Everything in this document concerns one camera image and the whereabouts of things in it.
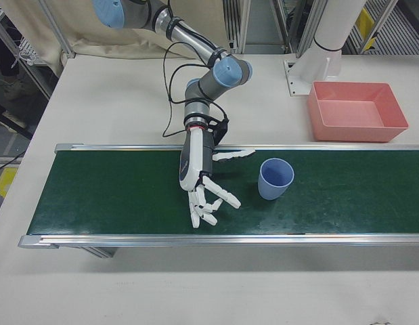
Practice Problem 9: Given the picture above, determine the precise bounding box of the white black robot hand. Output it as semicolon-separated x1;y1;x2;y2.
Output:
178;125;257;228

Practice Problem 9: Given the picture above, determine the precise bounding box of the light blue plastic cup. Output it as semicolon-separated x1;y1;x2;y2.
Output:
257;158;294;201

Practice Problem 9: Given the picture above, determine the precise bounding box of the pink plastic box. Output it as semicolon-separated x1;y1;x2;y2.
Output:
307;81;409;143

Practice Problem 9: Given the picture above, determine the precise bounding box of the green conveyor belt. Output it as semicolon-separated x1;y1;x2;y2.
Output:
18;142;419;260

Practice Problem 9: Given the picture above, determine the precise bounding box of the beige curtain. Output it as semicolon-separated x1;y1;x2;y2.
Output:
36;0;230;59

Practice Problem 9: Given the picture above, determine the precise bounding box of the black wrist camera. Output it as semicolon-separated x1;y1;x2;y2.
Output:
207;116;229;148

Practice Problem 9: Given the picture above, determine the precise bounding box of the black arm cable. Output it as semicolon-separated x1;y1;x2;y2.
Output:
160;33;230;139

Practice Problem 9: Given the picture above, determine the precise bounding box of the aluminium frame strut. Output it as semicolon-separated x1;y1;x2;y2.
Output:
276;0;318;57
223;0;250;54

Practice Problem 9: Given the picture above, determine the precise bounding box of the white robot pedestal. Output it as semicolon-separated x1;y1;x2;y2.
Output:
284;0;369;98

